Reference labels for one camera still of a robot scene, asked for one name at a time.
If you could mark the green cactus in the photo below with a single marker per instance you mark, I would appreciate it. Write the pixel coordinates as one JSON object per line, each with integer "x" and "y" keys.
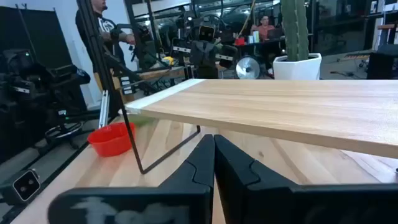
{"x": 293, "y": 28}

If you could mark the red plastic bowl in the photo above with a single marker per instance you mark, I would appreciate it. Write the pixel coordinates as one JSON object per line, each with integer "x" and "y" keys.
{"x": 109, "y": 143}

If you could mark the black partition panel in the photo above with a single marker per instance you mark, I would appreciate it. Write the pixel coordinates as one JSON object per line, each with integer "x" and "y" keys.
{"x": 31, "y": 31}

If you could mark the white planter pot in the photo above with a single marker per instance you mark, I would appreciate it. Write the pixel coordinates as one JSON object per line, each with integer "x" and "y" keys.
{"x": 295, "y": 68}

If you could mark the wooden shelf riser black legs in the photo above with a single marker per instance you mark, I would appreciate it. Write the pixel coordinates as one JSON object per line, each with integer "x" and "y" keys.
{"x": 280, "y": 105}

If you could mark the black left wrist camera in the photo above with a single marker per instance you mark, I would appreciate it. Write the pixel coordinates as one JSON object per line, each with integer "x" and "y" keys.
{"x": 206, "y": 33}

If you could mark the black aluminium rig frame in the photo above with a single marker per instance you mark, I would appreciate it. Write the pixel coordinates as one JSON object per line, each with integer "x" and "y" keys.
{"x": 93, "y": 46}

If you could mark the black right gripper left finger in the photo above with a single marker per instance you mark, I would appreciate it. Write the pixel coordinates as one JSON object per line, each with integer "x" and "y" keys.
{"x": 192, "y": 193}

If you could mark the small red container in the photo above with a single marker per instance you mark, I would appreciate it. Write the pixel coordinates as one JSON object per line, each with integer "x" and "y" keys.
{"x": 239, "y": 41}

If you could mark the person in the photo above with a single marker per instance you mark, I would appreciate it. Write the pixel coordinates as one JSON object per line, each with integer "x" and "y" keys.
{"x": 105, "y": 26}
{"x": 264, "y": 29}

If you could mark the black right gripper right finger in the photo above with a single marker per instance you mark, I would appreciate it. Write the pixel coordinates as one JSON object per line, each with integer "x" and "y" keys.
{"x": 242, "y": 193}

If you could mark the round silver reflector disc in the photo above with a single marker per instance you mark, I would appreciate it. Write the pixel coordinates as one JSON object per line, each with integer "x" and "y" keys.
{"x": 247, "y": 67}

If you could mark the black equipment case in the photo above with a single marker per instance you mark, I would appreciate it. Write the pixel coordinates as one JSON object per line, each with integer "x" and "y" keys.
{"x": 382, "y": 65}

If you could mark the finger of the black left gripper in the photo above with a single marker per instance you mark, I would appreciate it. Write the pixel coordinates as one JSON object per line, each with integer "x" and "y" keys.
{"x": 211, "y": 60}
{"x": 197, "y": 60}

